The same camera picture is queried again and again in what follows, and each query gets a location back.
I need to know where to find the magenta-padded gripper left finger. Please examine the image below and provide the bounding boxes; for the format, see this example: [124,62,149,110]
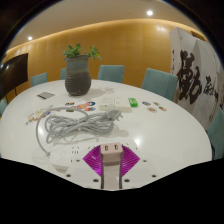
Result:
[63,144,105,190]

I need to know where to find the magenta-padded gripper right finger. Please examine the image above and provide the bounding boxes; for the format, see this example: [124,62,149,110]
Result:
[118,144,158,190]

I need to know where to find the white power strip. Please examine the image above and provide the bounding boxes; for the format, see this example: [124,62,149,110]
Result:
[48,141,149,173]

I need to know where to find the small green box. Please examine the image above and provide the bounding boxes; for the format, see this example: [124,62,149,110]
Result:
[127,97,139,108]

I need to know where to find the colourful sticker sheet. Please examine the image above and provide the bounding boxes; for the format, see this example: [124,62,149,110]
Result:
[25,105,54,126]

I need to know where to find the flat grey card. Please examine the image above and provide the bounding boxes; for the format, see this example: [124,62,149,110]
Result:
[36,91,56,100]

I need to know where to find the potted plant in grey vase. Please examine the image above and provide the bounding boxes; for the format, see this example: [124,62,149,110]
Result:
[62,43,103,97]

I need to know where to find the teal upholstered chairs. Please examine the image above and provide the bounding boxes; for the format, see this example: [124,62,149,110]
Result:
[0,64,224,161]

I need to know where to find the white calligraphy folding screen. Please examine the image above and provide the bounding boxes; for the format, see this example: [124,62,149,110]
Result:
[169,27,224,131]

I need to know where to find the black television screen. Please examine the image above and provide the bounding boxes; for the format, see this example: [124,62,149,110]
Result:
[0,53,29,99]

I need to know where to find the round ceiling lights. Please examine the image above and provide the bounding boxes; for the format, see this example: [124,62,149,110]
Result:
[26,9,154,42]

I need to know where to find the grey coiled power cable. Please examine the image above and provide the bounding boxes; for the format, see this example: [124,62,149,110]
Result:
[35,105,124,158]

